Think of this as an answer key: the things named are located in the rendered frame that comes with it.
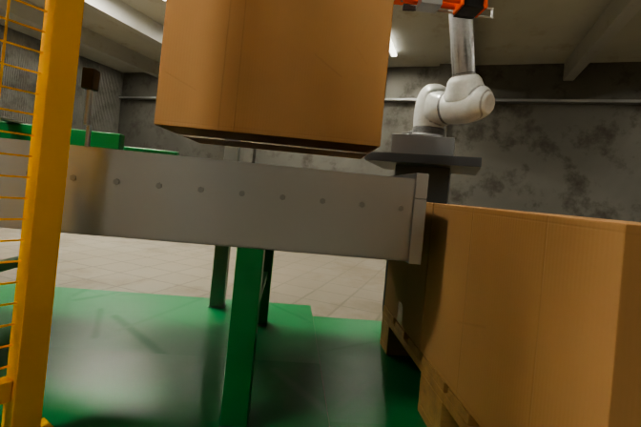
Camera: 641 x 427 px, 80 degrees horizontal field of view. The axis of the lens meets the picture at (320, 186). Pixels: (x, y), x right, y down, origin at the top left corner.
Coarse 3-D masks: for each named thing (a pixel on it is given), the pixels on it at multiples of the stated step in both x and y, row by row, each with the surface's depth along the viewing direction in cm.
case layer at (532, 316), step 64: (448, 256) 90; (512, 256) 64; (576, 256) 50; (640, 256) 43; (448, 320) 86; (512, 320) 63; (576, 320) 49; (640, 320) 43; (448, 384) 83; (512, 384) 61; (576, 384) 48; (640, 384) 43
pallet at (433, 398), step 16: (384, 320) 139; (384, 336) 136; (400, 336) 119; (400, 352) 133; (416, 352) 104; (432, 368) 92; (432, 384) 91; (432, 400) 91; (448, 400) 82; (432, 416) 90; (448, 416) 85; (464, 416) 75
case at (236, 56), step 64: (192, 0) 100; (256, 0) 100; (320, 0) 101; (384, 0) 101; (192, 64) 100; (256, 64) 100; (320, 64) 101; (384, 64) 101; (192, 128) 100; (256, 128) 100; (320, 128) 101
